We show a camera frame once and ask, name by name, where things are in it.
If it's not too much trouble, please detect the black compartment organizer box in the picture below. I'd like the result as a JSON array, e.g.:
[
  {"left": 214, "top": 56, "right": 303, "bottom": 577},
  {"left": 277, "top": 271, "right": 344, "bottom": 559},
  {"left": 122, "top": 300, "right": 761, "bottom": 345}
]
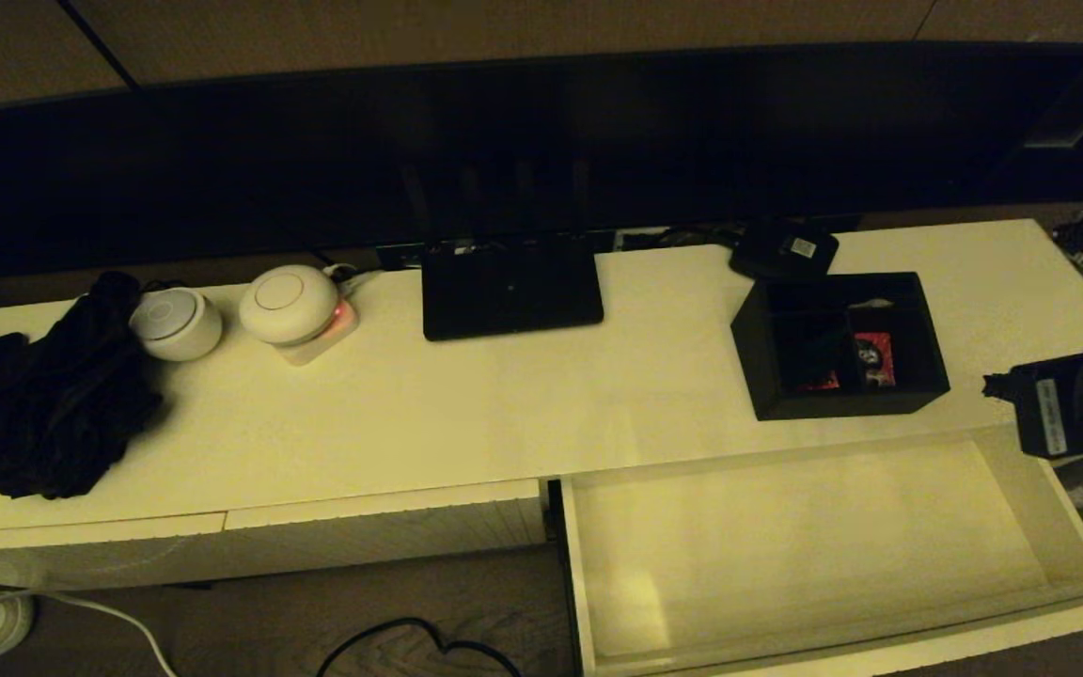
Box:
[{"left": 730, "top": 271, "right": 952, "bottom": 421}]

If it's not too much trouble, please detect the white pull-out drawer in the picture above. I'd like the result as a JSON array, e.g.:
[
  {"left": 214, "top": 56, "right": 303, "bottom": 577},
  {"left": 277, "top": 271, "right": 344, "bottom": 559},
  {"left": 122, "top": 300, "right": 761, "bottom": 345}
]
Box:
[{"left": 556, "top": 423, "right": 1083, "bottom": 677}]

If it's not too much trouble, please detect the white TV cabinet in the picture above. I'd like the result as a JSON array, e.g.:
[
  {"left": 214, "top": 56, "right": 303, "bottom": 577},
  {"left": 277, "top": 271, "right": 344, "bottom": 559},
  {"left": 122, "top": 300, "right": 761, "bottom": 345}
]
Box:
[{"left": 0, "top": 218, "right": 1083, "bottom": 591}]

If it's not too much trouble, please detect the white beadboard cabinet door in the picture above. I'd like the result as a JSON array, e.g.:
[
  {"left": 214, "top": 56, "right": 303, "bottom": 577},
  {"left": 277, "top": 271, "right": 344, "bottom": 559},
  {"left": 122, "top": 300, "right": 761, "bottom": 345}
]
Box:
[{"left": 0, "top": 511, "right": 228, "bottom": 591}]

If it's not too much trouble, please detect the red snack packet face print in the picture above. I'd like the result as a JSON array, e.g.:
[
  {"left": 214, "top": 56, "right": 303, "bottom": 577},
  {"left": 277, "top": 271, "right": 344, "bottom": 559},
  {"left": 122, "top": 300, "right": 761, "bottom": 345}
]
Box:
[{"left": 852, "top": 331, "right": 898, "bottom": 388}]

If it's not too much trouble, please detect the black set-top box white label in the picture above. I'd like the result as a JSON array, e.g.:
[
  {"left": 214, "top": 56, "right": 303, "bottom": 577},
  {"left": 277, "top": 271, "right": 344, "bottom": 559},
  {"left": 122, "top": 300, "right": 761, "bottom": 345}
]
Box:
[{"left": 728, "top": 219, "right": 840, "bottom": 280}]

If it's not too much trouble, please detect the black router with antennas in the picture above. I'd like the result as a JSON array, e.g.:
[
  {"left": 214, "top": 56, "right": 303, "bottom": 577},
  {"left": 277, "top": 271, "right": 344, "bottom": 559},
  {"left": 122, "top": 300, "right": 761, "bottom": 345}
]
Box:
[{"left": 405, "top": 162, "right": 604, "bottom": 341}]

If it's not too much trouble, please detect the white base pink light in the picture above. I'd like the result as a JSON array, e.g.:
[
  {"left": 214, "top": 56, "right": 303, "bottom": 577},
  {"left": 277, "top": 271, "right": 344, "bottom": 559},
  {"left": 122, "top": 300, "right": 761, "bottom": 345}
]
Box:
[{"left": 276, "top": 299, "right": 360, "bottom": 367}]

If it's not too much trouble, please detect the white dome shaped device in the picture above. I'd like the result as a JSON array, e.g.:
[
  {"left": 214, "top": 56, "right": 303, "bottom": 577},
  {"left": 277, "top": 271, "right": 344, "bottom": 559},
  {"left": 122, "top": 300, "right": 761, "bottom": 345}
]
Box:
[{"left": 238, "top": 264, "right": 341, "bottom": 346}]

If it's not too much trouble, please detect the black flat screen television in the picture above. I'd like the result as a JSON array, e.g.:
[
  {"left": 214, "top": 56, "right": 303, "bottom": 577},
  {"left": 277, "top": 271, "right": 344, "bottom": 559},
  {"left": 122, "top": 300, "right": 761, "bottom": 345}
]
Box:
[{"left": 0, "top": 39, "right": 1083, "bottom": 283}]

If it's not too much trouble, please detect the small white cylinder speaker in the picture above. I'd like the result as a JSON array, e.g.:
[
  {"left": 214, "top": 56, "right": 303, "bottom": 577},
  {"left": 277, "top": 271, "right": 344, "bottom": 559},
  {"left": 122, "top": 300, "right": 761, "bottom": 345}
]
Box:
[{"left": 130, "top": 287, "right": 224, "bottom": 362}]

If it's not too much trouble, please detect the black crumpled cloth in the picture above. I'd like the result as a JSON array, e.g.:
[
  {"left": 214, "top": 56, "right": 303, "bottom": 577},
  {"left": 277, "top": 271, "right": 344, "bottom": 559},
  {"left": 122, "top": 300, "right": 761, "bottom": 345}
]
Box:
[{"left": 0, "top": 271, "right": 166, "bottom": 499}]

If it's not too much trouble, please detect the dark wall frame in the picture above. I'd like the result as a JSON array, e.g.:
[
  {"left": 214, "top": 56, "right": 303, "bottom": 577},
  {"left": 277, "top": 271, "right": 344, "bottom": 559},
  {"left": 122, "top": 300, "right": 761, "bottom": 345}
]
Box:
[{"left": 979, "top": 0, "right": 1083, "bottom": 203}]

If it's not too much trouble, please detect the black cable bundle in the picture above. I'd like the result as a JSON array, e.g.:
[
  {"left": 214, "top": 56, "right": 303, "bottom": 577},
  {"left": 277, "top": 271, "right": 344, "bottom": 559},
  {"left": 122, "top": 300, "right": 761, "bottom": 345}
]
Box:
[{"left": 612, "top": 224, "right": 740, "bottom": 253}]

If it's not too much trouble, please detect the black power cable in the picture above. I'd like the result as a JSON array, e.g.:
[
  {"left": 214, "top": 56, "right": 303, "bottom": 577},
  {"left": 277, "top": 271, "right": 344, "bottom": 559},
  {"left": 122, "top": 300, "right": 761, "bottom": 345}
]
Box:
[{"left": 316, "top": 616, "right": 524, "bottom": 677}]

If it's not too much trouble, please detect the white plug cable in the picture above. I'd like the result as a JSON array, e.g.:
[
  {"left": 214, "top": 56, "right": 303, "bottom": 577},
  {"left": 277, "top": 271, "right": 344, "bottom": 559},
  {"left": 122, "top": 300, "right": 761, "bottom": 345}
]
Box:
[{"left": 323, "top": 263, "right": 383, "bottom": 288}]

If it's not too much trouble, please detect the thick white cable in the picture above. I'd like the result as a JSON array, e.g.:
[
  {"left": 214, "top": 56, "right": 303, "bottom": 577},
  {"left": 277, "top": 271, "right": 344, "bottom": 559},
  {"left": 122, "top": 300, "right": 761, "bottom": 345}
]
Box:
[{"left": 0, "top": 475, "right": 181, "bottom": 677}]

